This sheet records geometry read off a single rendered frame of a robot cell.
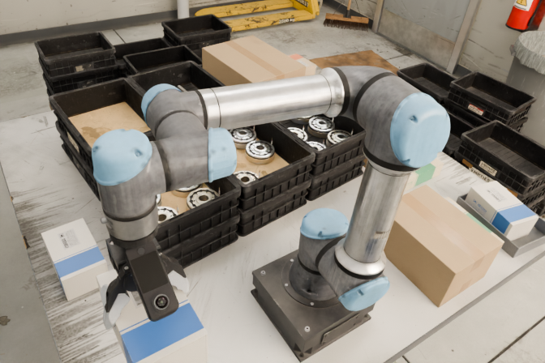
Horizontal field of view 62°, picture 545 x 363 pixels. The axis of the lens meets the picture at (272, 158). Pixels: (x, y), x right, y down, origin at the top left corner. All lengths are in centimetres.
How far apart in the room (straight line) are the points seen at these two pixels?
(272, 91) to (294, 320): 64
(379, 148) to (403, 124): 7
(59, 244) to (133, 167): 87
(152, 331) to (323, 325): 54
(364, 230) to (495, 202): 88
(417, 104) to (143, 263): 51
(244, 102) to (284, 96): 8
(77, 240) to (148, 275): 75
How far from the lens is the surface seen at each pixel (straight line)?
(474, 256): 144
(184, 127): 67
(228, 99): 77
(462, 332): 238
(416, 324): 143
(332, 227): 112
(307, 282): 123
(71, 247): 144
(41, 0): 459
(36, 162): 192
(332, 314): 125
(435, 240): 143
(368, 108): 84
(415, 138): 80
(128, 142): 62
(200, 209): 128
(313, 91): 84
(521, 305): 263
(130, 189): 63
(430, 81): 342
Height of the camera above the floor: 183
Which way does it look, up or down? 38 degrees down
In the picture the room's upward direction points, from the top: 6 degrees clockwise
